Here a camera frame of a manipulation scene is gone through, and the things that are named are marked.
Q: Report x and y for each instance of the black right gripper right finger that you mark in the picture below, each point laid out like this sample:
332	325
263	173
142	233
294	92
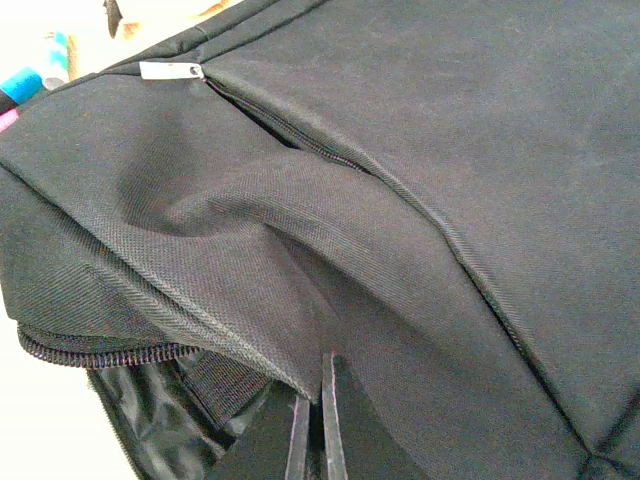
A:
334	451

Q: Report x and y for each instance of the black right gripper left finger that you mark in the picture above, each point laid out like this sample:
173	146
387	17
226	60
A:
296	466

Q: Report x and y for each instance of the black student backpack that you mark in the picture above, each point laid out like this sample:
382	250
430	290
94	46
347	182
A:
444	194

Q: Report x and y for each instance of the pink black highlighter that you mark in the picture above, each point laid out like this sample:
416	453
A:
8	118

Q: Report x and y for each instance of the blue black highlighter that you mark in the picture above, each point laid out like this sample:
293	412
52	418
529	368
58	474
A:
19	88

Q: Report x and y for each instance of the teal white glue stick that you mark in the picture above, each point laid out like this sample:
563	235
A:
55	67

